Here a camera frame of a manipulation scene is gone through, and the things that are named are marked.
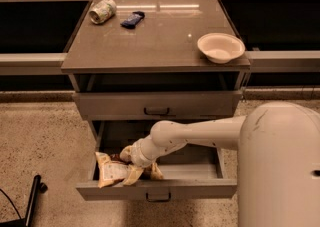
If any white bowl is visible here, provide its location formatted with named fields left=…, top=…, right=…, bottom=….
left=197, top=33, right=245, bottom=64

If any dark blue snack bar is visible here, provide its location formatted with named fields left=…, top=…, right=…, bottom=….
left=121, top=11, right=145, bottom=29

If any open lower grey drawer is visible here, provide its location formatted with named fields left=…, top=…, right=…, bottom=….
left=77, top=120, right=237, bottom=202

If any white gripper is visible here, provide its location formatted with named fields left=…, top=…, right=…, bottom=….
left=119, top=136, right=166, bottom=186

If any closed upper grey drawer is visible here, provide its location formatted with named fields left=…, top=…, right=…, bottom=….
left=73, top=91, right=241, bottom=120

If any black stand leg left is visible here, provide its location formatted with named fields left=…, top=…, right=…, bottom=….
left=0, top=175, right=48, bottom=227

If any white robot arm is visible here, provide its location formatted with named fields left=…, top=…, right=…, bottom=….
left=120, top=102, right=320, bottom=227

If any grey drawer cabinet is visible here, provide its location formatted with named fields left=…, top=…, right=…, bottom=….
left=60, top=0, right=252, bottom=202

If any brown chip bag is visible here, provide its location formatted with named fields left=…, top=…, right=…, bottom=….
left=95, top=152, right=164, bottom=188

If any metal railing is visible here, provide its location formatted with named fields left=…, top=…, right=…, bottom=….
left=0, top=0, right=320, bottom=76

